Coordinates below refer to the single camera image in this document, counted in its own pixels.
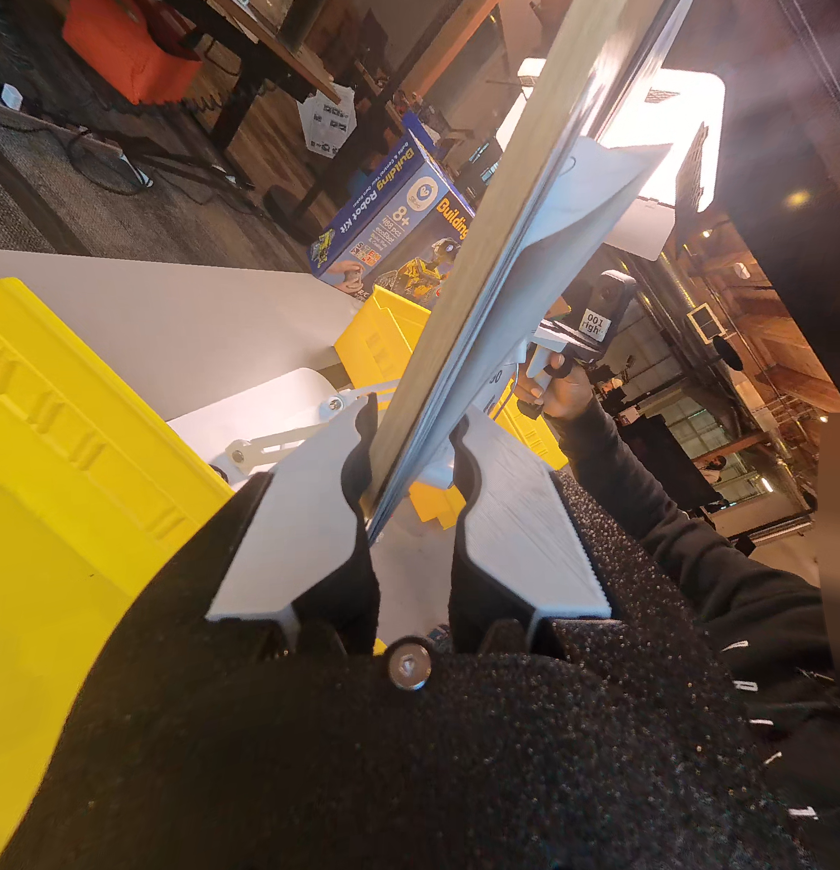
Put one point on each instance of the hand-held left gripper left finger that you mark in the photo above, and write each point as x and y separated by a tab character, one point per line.
291	537

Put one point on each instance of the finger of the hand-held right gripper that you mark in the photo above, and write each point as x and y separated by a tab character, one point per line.
549	332

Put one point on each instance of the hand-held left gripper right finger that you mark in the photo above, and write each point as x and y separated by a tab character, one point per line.
529	537

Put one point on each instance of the instruction booklet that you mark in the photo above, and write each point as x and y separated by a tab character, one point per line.
597	197

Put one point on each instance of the white book stand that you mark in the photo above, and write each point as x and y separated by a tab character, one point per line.
474	238

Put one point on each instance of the grey desk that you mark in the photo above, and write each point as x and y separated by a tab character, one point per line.
155	306

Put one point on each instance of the person's right hand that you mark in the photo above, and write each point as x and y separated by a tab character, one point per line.
566	394

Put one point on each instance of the white framed ceiling vent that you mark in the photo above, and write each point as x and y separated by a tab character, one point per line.
704	321

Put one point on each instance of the white board on pole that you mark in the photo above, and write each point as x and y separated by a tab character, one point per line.
692	122

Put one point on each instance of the blue robot kit box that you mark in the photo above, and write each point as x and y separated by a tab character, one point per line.
379	224

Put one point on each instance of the white paper sign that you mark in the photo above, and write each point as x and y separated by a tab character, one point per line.
328	122

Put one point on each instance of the white side table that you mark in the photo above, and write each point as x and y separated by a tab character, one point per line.
284	41

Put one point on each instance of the red beanbag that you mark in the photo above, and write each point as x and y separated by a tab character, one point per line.
128	54

